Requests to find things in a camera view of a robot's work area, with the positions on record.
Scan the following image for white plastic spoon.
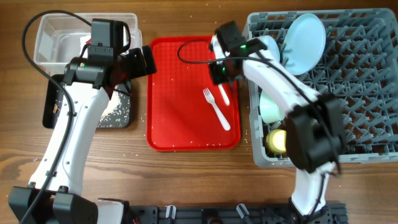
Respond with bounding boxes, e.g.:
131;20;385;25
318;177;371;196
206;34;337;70
218;84;230;106

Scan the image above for light blue bowl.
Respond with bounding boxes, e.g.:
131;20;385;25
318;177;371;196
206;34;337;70
257;35;280;62

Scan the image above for rice and food scraps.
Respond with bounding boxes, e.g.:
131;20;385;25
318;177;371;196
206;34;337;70
52;90;131;128

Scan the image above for mint green bowl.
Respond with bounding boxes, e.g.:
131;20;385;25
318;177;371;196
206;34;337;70
259;91;285;124

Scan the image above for yellow plastic cup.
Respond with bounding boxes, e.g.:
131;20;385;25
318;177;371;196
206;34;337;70
266;129;287;154

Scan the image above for light blue round plate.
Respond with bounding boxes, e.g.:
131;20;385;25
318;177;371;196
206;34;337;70
282;14;326;75

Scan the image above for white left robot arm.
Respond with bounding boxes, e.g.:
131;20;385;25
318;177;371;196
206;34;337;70
9;19;157;223

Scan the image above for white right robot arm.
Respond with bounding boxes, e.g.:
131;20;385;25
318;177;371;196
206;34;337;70
209;21;346;223

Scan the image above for black waste tray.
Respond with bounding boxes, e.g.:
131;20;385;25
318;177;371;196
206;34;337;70
42;73;132;130

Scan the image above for grey dishwasher rack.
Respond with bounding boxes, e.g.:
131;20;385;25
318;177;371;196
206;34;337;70
243;8;397;168

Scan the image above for white plastic fork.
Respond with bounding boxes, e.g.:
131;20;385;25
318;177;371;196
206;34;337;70
203;88;231;131

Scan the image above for red plastic tray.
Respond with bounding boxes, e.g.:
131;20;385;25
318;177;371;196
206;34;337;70
146;35;241;152

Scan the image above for clear plastic bin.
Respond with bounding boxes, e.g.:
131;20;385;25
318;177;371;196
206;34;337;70
34;12;142;76

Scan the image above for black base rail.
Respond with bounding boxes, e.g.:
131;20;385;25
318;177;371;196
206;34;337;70
131;203;349;224

